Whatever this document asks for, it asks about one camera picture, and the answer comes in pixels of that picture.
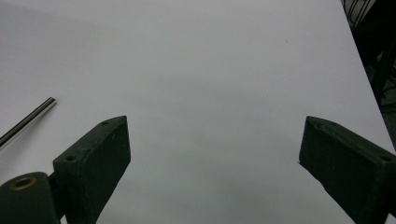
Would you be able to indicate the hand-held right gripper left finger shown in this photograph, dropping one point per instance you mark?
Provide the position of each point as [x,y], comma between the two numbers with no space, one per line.
[93,165]

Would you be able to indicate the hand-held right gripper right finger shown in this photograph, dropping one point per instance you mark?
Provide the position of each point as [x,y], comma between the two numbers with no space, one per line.
[348,165]

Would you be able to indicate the clear acrylic stand, metal legs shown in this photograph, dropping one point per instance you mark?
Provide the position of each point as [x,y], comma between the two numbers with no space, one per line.
[26,122]

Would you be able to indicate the black metal stand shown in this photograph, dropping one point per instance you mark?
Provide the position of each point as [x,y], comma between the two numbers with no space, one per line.
[381,53]

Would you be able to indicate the white thing with black lines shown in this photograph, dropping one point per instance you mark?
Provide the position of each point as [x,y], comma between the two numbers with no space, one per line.
[353,11]

